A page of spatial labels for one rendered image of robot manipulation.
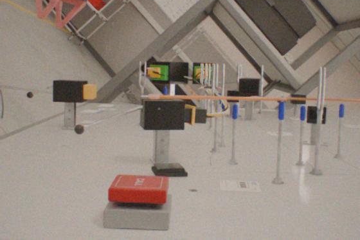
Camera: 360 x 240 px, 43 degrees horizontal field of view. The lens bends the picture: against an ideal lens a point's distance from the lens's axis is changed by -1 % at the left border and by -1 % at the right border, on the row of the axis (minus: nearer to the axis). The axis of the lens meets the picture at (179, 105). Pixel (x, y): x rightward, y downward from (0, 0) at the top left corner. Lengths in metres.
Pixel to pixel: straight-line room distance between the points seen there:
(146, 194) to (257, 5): 1.34
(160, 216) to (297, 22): 1.37
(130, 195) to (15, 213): 0.12
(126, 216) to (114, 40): 8.18
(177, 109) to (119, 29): 7.95
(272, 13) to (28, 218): 1.37
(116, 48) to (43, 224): 8.13
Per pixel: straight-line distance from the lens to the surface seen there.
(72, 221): 0.43
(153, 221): 0.40
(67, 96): 0.96
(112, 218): 0.40
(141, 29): 8.47
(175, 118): 0.63
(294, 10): 1.71
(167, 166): 0.59
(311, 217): 0.46
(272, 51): 1.62
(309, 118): 0.87
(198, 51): 8.27
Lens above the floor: 1.20
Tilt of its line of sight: 4 degrees down
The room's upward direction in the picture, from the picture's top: 49 degrees clockwise
